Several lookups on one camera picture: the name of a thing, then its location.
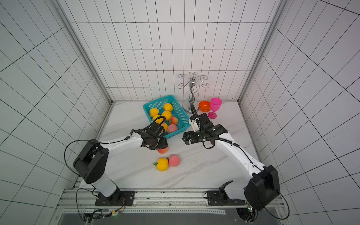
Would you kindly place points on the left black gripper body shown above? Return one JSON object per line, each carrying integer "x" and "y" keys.
{"x": 158, "y": 143}

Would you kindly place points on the yellow red peach top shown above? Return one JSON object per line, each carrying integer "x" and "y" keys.
{"x": 165, "y": 126}

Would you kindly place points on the pink peach bottom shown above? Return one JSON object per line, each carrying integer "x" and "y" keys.
{"x": 172, "y": 128}

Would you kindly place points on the pink peach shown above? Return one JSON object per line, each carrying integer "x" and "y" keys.
{"x": 174, "y": 161}
{"x": 172, "y": 128}

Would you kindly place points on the yellow peach with leaf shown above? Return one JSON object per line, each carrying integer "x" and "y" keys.
{"x": 153, "y": 112}

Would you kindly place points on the orange red peach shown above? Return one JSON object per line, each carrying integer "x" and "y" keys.
{"x": 173, "y": 120}

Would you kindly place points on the yellow peach red spot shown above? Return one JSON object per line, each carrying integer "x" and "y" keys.
{"x": 167, "y": 115}

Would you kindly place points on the teal plastic basket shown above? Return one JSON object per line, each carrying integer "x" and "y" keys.
{"x": 175, "y": 116}

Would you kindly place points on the yellow peach leaf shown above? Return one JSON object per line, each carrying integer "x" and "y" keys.
{"x": 162, "y": 164}

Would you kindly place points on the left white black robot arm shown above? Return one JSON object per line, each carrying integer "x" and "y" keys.
{"x": 92, "y": 160}

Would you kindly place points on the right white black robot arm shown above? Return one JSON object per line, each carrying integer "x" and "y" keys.
{"x": 258, "y": 184}

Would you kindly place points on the orange plastic bowl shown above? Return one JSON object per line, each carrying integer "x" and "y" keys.
{"x": 204, "y": 106}

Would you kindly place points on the pink plastic goblet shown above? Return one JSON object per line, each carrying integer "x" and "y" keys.
{"x": 215, "y": 105}

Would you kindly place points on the metal cup drying rack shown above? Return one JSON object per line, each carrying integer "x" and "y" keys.
{"x": 191, "y": 80}

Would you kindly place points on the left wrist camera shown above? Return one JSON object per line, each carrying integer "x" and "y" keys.
{"x": 155, "y": 130}

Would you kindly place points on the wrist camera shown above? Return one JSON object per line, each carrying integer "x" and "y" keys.
{"x": 202, "y": 121}
{"x": 155, "y": 130}

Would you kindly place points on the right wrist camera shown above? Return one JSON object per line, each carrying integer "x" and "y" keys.
{"x": 202, "y": 121}

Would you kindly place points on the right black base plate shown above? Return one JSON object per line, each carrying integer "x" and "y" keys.
{"x": 213, "y": 198}

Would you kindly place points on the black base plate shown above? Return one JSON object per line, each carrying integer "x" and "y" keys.
{"x": 213, "y": 198}
{"x": 118, "y": 198}

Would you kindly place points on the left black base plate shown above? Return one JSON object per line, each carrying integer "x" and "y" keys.
{"x": 118, "y": 198}

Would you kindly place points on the aluminium mounting rail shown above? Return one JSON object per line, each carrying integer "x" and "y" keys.
{"x": 82, "y": 201}

